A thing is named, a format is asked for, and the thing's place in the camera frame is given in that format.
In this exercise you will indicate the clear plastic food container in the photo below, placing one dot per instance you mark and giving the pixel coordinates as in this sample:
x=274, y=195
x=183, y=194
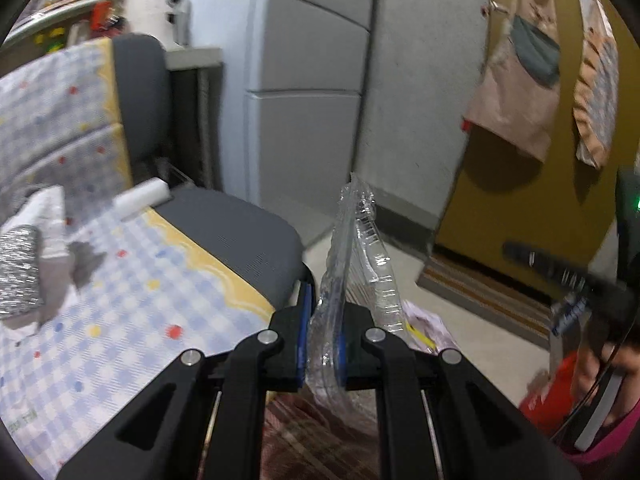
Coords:
x=360, y=260

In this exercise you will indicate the pale printed plastic bag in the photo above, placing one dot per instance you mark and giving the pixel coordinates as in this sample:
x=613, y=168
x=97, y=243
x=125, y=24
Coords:
x=430, y=327

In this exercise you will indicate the person's pink clothing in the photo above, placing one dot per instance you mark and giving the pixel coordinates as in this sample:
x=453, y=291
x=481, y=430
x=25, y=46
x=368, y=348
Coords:
x=610, y=440

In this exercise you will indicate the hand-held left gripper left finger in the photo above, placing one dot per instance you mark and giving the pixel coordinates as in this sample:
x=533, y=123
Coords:
x=302, y=345

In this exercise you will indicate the checkered hanging cloth bag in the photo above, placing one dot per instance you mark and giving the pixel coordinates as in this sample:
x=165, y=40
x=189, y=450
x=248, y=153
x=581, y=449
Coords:
x=597, y=90

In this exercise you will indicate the yellow-brown door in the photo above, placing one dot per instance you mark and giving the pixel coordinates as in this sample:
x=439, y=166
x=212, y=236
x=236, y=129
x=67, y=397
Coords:
x=500, y=200

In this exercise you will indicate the pink hanging tote bag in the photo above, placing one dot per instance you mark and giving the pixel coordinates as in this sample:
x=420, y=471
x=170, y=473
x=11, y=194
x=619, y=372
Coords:
x=510, y=110

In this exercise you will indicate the cluttered metal kitchen shelf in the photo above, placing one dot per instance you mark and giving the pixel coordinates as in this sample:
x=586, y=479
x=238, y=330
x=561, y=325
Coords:
x=75, y=5

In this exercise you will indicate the grey countertop ledge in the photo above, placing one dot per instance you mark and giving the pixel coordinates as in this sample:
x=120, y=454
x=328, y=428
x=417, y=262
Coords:
x=195, y=57

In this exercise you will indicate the white paper roll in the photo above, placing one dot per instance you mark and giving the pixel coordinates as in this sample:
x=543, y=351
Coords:
x=142, y=197

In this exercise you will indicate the red plastic bag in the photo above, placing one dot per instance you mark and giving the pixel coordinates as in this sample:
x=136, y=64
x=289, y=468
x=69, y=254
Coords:
x=550, y=390

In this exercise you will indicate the striped doormat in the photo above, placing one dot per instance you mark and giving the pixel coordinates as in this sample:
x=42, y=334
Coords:
x=480, y=292

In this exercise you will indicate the white kitchen appliance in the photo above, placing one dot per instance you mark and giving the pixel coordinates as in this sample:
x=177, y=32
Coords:
x=150, y=5

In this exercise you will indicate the grey refrigerator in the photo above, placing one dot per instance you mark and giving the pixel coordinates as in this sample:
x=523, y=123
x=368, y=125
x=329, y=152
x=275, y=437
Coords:
x=310, y=50

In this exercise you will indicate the grey hanging pouch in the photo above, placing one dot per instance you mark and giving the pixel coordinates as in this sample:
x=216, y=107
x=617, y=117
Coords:
x=537, y=50

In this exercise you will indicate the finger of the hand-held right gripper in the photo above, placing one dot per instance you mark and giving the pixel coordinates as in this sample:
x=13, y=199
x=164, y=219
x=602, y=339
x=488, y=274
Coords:
x=565, y=272
x=570, y=315

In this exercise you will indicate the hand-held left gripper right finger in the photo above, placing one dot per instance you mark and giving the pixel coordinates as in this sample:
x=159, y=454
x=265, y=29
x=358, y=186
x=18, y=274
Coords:
x=340, y=355

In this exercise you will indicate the grey office chair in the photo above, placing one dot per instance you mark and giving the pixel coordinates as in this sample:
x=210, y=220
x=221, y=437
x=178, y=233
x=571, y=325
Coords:
x=225, y=230

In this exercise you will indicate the checkered dotted seat cloth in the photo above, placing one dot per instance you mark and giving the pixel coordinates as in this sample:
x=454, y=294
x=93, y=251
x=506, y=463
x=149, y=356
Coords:
x=125, y=285

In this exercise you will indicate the silver foil packet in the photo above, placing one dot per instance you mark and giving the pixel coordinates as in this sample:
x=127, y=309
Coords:
x=17, y=270

